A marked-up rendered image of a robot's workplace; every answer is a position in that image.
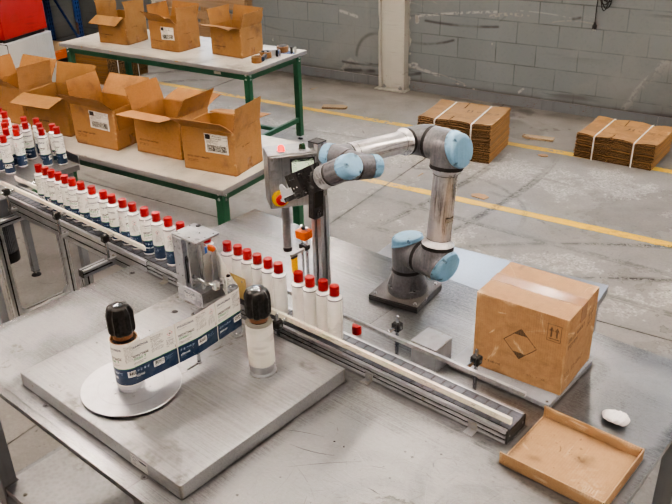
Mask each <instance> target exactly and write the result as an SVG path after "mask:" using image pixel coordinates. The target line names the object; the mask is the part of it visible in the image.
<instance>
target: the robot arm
mask: <svg viewBox="0 0 672 504"><path fill-rule="evenodd" d="M399 154H401V155H403V156H407V155H417V156H421V157H425V158H428V159H430V164H429V168H430V169H431V171H432V172H433V179H432V188H431V198H430V208H429V217H428V227H427V237H426V238H424V236H423V234H422V233H421V232H419V231H415V230H408V231H402V232H399V233H397V234H395V235H394V236H393V238H392V245H391V248H392V272H391V275H390V278H389V280H388V284H387V290H388V292H389V293H390V294H391V295H392V296H394V297H397V298H401V299H414V298H418V297H421V296H423V295H424V294H425V293H426V292H427V290H428V284H427V281H426V278H425V276H427V277H429V278H431V279H432V280H437V281H439V282H444V281H447V280H449V279H450V278H451V277H452V276H453V275H454V274H455V272H456V271H457V269H458V266H459V262H460V258H459V256H458V254H457V253H456V252H454V242H453V241H452V240H451V233H452V225H453V216H454V207H455V199H456V190H457V181H458V175H459V174H460V173H461V172H463V169H464V168H465V167H466V166H467V165H468V164H469V163H470V160H471V159H472V155H473V145H472V141H471V139H470V138H469V137H468V135H466V134H464V133H462V132H460V131H457V130H451V129H448V128H444V127H440V126H437V125H433V124H420V125H413V126H408V127H403V128H400V129H398V130H397V131H396V132H395V133H390V134H386V135H381V136H376V137H372V138H367V139H363V140H358V141H354V142H349V143H345V144H340V145H336V144H335V143H326V144H324V145H323V146H322V147H321V149H320V151H319V160H320V162H321V163H322V165H319V163H318V162H316V163H314V164H311V165H309V166H307V167H305V168H303V169H300V170H298V171H296V172H294V173H291V174H289V175H287V176H285V179H286V182H287V188H288V189H287V188H286V187H285V186H284V185H283V184H281V185H280V186H279V188H280V192H281V195H282V199H280V200H281V202H284V203H286V202H289V201H291V200H294V199H296V198H297V199H299V198H302V197H304V196H306V195H309V218H311V219H314V220H316V219H318V218H320V217H322V216H323V201H324V190H325V189H329V188H331V187H334V186H336V185H338V184H341V183H343V182H347V181H355V180H364V179H373V178H378V177H380V176H381V175H382V174H383V172H384V161H383V159H382V158H387V157H391V156H395V155H399ZM291 179H292V180H291ZM293 179H294V180H293ZM423 238H424V239H423Z"/></svg>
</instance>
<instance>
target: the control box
mask: <svg viewBox="0 0 672 504"><path fill-rule="evenodd" d="M302 143H305V145H306V150H305V151H299V150H298V148H299V144H300V143H293V144H283V146H284V150H285V153H277V150H278V146H279V145H274V146H265V147H263V161H264V175H265V189H266V199H267V201H268V204H269V206H270V208H271V209H277V208H285V207H293V206H301V205H309V195H306V196H304V197H302V198H299V199H297V198H296V199H294V200H291V201H289V202H287V203H286V204H285V205H283V206H280V205H278V204H277V203H276V197H277V196H278V195H280V194H281V192H280V188H279V186H280V185H281V184H283V185H284V186H285V187H286V188H287V182H286V179H285V176H287V175H289V174H291V171H290V159H295V158H304V157H312V156H315V163H316V162H318V157H317V152H316V150H314V148H312V149H309V148H308V142H302ZM287 189H288V188H287Z"/></svg>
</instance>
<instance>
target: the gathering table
mask: <svg viewBox="0 0 672 504"><path fill-rule="evenodd" d="M33 141H34V145H35V150H36V155H37V159H35V160H28V165H29V166H28V167H25V168H19V167H18V166H17V167H15V169H16V174H14V175H6V173H5V172H0V181H4V182H6V183H9V184H11V185H13V186H16V185H20V186H22V187H25V188H29V186H27V185H25V184H22V183H20V182H18V181H16V180H15V177H14V176H17V177H20V178H22V179H24V180H26V181H29V182H34V179H35V177H34V173H35V167H34V165H35V164H38V163H40V164H42V167H43V163H42V161H41V157H40V156H39V155H38V152H37V148H36V143H35V139H34V138H33ZM49 146H50V151H51V156H52V161H53V166H51V167H49V169H54V170H55V172H56V171H61V172H62V174H67V175H68V177H74V174H73V172H76V171H79V170H80V162H79V155H76V154H73V153H71V152H69V151H67V150H66V155H67V160H68V164H67V165H65V166H59V165H58V162H54V159H53V154H52V149H51V145H49ZM20 224H21V228H22V233H23V237H24V242H25V246H26V250H27V255H28V259H29V263H30V268H31V271H33V272H34V273H32V275H31V276H33V277H38V276H40V275H41V272H37V271H39V270H40V268H39V264H38V259H37V255H36V250H35V246H34V241H33V237H32V232H31V228H30V223H29V221H27V220H25V219H24V220H21V221H20ZM77 247H78V252H79V257H80V262H81V267H82V268H83V267H85V266H87V265H90V258H89V253H88V250H86V249H84V248H82V247H80V246H78V245H77ZM8 321H10V320H9V316H8V312H7V308H6V304H5V300H4V296H3V292H2V288H1V285H0V325H1V324H3V323H5V322H8Z"/></svg>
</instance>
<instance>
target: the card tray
mask: <svg viewBox="0 0 672 504"><path fill-rule="evenodd" d="M644 451H645V449H644V448H642V447H639V446H637V445H635V444H632V443H630V442H628V441H626V440H623V439H621V438H619V437H616V436H614V435H612V434H610V433H607V432H605V431H603V430H600V429H598V428H596V427H593V426H591V425H589V424H587V423H584V422H582V421H580V420H577V419H575V418H573V417H571V416H568V415H566V414H564V413H561V412H559V411H557V410H555V409H552V408H550V407H548V406H544V414H543V417H542V418H541V419H540V420H539V421H538V422H537V423H536V424H535V425H534V426H533V427H532V428H531V429H530V430H529V431H528V432H527V433H526V434H525V435H524V436H523V437H522V438H521V439H520V441H519V442H518V443H517V444H516V445H515V446H514V447H513V448H512V449H511V450H510V451H509V452H508V453H507V454H505V453H503V452H501V451H500V456H499V463H500V464H502V465H504V466H506V467H508V468H510V469H512V470H514V471H516V472H518V473H520V474H522V475H524V476H526V477H528V478H530V479H532V480H534V481H536V482H538V483H540V484H542V485H544V486H546V487H548V488H550V489H552V490H554V491H556V492H558V493H560V494H562V495H564V496H566V497H568V498H570V499H572V500H574V501H576V502H578V503H580V504H611V502H612V501H613V500H614V498H615V497H616V496H617V494H618V493H619V492H620V490H621V489H622V487H623V486H624V485H625V483H626V482H627V481H628V479H629V478H630V477H631V475H632V474H633V473H634V471H635V470H636V468H637V467H638V466H639V464H640V463H641V462H642V460H643V456H644Z"/></svg>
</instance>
